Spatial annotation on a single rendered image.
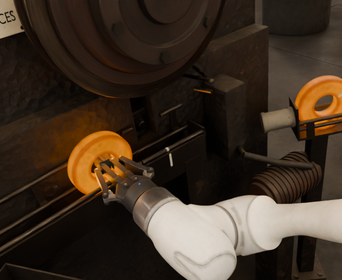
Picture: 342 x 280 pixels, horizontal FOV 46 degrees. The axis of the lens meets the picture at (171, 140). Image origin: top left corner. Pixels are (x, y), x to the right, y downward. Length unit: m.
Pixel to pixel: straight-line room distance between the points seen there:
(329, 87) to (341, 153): 1.09
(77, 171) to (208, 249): 0.38
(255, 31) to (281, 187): 0.46
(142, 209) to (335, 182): 1.40
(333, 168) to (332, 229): 1.57
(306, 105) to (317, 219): 0.61
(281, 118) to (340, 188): 0.90
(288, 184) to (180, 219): 0.57
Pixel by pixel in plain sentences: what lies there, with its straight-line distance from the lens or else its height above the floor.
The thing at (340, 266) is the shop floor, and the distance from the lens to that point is 1.70.
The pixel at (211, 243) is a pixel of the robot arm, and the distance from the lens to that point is 0.68.
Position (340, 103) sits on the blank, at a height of 0.71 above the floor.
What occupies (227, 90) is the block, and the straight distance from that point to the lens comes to 1.09.
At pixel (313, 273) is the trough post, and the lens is 1.65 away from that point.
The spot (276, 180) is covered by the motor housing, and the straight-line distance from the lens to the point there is 1.20.
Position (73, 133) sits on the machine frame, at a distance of 0.98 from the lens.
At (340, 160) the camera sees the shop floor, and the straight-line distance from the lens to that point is 2.18.
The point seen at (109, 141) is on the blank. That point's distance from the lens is 0.93.
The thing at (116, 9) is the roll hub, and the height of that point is 1.11.
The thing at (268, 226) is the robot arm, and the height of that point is 0.75.
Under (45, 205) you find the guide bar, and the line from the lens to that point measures 1.00.
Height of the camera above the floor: 1.30
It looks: 34 degrees down
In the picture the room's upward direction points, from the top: 8 degrees counter-clockwise
